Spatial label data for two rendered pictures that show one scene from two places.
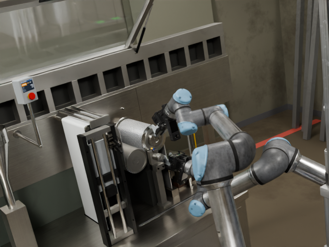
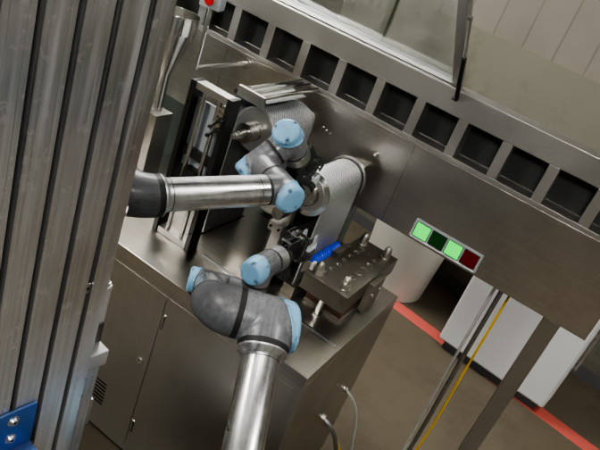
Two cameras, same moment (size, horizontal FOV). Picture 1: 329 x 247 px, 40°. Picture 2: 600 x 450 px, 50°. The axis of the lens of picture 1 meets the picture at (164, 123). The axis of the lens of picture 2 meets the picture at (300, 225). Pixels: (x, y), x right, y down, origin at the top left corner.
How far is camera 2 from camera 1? 184 cm
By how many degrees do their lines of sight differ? 53
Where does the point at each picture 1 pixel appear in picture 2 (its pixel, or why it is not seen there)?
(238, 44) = not seen: outside the picture
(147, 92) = (429, 169)
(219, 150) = not seen: hidden behind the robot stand
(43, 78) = (311, 26)
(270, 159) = (212, 288)
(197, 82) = (529, 239)
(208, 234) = (223, 351)
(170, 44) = (524, 137)
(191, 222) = not seen: hidden behind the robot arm
